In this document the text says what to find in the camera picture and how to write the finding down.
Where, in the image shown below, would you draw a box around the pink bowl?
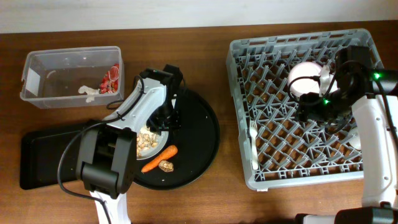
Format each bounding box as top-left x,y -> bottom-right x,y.
287,62 -> 322,97

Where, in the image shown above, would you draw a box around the grey plate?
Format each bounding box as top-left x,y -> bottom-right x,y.
137,131 -> 169,160

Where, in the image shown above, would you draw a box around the orange carrot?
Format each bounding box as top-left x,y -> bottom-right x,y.
141,145 -> 178,173

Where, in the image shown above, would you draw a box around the cream cup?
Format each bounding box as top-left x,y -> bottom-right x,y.
348,127 -> 361,151

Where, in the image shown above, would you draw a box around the white plastic fork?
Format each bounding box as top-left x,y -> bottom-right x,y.
249,120 -> 259,170

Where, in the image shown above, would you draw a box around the red snack wrapper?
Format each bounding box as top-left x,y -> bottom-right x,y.
99,63 -> 119,94

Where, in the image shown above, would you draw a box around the white tissue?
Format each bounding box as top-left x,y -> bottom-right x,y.
78,85 -> 100,103

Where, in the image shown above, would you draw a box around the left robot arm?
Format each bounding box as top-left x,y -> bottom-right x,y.
76,65 -> 183,223

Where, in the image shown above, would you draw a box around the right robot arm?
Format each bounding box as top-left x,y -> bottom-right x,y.
288,62 -> 397,223

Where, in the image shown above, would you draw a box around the grey dishwasher rack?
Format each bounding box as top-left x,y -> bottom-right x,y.
226,29 -> 383,191

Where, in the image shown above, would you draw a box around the peanut shells pile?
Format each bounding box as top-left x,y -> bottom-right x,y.
136,126 -> 160,157

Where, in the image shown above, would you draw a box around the black round tray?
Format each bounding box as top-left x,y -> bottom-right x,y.
134,89 -> 220,190

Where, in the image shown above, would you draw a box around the brown walnut shell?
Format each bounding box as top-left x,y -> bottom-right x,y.
158,160 -> 174,172

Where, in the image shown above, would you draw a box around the clear plastic bin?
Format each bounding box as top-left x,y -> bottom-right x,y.
20,46 -> 124,109

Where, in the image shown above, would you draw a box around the black rectangular bin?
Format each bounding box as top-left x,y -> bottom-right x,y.
19,121 -> 94,190

